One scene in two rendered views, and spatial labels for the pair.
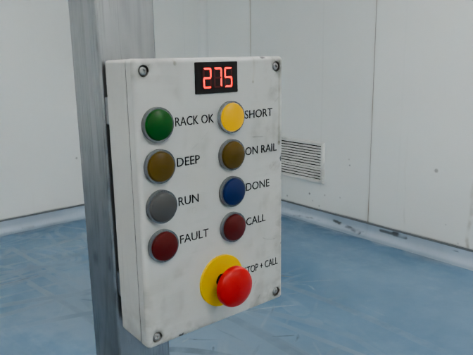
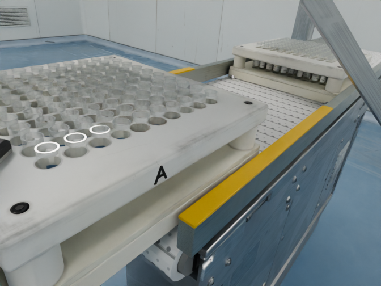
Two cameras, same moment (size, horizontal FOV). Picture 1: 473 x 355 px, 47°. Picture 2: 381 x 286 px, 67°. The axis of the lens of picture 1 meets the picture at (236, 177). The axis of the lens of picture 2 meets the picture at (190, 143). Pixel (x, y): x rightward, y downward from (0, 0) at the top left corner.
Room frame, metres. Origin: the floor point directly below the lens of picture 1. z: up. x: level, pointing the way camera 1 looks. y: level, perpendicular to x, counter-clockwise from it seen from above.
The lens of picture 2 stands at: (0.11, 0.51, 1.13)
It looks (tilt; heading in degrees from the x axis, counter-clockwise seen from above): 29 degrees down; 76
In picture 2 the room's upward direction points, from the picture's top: 5 degrees clockwise
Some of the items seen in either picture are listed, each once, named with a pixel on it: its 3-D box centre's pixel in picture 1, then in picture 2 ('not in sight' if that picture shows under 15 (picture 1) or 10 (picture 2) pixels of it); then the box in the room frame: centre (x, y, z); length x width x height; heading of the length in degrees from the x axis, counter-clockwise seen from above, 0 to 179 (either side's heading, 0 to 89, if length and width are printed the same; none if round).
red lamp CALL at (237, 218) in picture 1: (234, 227); not in sight; (0.51, 0.00, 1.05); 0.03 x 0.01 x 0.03; 129
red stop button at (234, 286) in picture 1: (225, 282); not in sight; (0.49, 0.01, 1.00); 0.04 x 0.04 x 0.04; 39
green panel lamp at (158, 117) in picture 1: (158, 125); not in sight; (0.45, 0.06, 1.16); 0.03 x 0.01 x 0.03; 129
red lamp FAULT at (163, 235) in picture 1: (165, 246); not in sight; (0.45, 0.06, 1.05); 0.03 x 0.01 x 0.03; 129
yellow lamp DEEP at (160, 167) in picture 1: (160, 166); not in sight; (0.45, 0.06, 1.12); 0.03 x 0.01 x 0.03; 129
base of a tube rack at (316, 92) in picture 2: not in sight; (298, 75); (0.52, 1.14, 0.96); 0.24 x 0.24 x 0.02; 39
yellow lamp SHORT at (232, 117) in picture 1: (232, 117); not in sight; (0.51, 0.00, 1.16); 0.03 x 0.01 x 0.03; 129
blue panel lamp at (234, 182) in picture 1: (234, 191); not in sight; (0.51, 0.00, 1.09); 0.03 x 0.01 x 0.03; 129
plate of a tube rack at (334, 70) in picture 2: not in sight; (304, 54); (0.52, 1.14, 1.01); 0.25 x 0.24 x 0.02; 129
